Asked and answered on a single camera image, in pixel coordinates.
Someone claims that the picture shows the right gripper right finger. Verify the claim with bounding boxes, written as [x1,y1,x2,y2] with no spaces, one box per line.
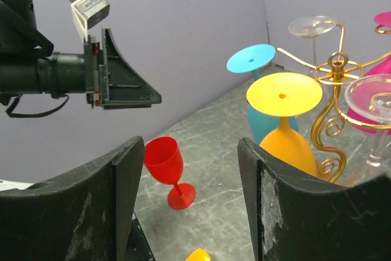
[237,138,390,260]

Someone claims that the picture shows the clear wine glass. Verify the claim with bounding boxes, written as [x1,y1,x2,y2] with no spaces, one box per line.
[345,74,390,173]
[288,15,337,65]

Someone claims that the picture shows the yellow plastic wine glass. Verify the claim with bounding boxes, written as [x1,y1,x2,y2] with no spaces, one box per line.
[246,72,323,176]

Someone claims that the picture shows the magenta plastic wine glass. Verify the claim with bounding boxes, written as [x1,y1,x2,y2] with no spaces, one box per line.
[346,11,391,135]

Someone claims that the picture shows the yellow grey small block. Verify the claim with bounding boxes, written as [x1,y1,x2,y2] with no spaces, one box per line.
[186,248,211,261]

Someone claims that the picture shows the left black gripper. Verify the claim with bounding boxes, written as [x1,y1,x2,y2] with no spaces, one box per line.
[37,28,161,109]

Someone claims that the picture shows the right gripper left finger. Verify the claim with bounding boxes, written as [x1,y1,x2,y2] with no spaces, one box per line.
[1,136,144,260]

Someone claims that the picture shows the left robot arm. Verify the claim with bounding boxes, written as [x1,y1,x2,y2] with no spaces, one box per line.
[1,0,162,118]

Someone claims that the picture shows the clear wine glass front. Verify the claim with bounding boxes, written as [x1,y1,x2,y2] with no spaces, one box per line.
[288,15,337,65]

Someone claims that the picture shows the red plastic wine glass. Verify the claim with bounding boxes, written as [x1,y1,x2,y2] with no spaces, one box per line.
[144,136,196,210]

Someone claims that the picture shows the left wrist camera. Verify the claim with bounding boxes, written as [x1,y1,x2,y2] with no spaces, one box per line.
[71,0,110,42]

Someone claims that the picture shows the gold wire glass rack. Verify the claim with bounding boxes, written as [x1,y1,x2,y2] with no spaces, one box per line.
[277,34,390,186]

